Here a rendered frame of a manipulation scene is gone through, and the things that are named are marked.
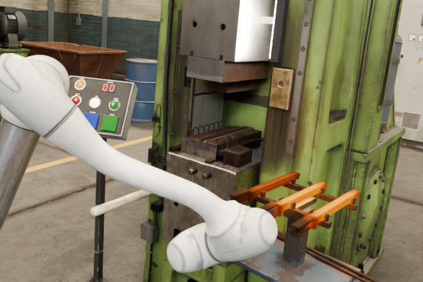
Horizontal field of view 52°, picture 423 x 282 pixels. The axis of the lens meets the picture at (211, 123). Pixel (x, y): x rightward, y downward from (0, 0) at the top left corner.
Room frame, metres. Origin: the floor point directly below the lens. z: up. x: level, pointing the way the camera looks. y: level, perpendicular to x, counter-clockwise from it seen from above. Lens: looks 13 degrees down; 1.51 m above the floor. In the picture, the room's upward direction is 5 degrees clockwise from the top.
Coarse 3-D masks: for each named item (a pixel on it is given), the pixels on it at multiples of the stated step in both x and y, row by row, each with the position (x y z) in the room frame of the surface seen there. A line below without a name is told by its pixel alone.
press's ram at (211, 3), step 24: (192, 0) 1.97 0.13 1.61; (216, 0) 1.90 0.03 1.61; (240, 0) 1.84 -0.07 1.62; (264, 0) 2.01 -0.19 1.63; (192, 24) 1.97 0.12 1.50; (216, 24) 1.90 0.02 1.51; (240, 24) 1.85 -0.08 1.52; (264, 24) 2.03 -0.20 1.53; (192, 48) 1.96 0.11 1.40; (216, 48) 1.89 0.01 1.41; (240, 48) 1.87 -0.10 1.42; (264, 48) 2.05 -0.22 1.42
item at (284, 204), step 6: (312, 186) 1.52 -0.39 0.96; (318, 186) 1.52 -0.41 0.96; (324, 186) 1.55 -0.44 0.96; (300, 192) 1.45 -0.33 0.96; (306, 192) 1.45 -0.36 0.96; (312, 192) 1.48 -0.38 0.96; (318, 192) 1.51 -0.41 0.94; (288, 198) 1.38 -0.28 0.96; (294, 198) 1.39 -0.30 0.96; (300, 198) 1.41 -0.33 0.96; (306, 198) 1.44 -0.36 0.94; (270, 204) 1.29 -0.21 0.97; (276, 204) 1.30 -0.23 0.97; (282, 204) 1.33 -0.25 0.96; (288, 204) 1.35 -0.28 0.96; (282, 210) 1.32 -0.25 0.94; (276, 216) 1.30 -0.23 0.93
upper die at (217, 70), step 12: (192, 60) 1.96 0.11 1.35; (204, 60) 1.92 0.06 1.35; (216, 60) 1.89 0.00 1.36; (192, 72) 1.96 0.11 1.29; (204, 72) 1.92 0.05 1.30; (216, 72) 1.89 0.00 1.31; (228, 72) 1.90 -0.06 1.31; (240, 72) 1.98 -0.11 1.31; (252, 72) 2.08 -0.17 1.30; (264, 72) 2.18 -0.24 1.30
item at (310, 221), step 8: (352, 192) 1.50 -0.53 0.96; (336, 200) 1.40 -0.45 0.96; (344, 200) 1.41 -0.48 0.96; (320, 208) 1.32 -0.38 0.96; (328, 208) 1.32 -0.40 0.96; (336, 208) 1.35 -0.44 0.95; (304, 216) 1.24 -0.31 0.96; (312, 216) 1.24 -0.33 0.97; (320, 216) 1.26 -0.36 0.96; (296, 224) 1.18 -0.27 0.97; (304, 224) 1.18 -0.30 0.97; (312, 224) 1.23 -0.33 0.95; (296, 232) 1.17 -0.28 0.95; (304, 232) 1.19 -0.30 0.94
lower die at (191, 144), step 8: (224, 128) 2.24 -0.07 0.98; (232, 128) 2.21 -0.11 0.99; (248, 128) 2.20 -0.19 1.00; (192, 136) 2.02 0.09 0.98; (200, 136) 2.00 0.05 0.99; (208, 136) 1.98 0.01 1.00; (224, 136) 2.00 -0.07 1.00; (240, 136) 2.06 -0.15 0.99; (248, 136) 2.10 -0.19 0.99; (256, 136) 2.17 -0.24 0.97; (184, 144) 1.96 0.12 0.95; (192, 144) 1.94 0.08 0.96; (200, 144) 1.91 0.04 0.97; (208, 144) 1.89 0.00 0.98; (216, 144) 1.87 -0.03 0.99; (224, 144) 1.92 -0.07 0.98; (256, 144) 2.18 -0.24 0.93; (192, 152) 1.94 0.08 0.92; (200, 152) 1.91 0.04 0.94; (208, 152) 1.89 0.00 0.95; (216, 152) 1.87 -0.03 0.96; (216, 160) 1.87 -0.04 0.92
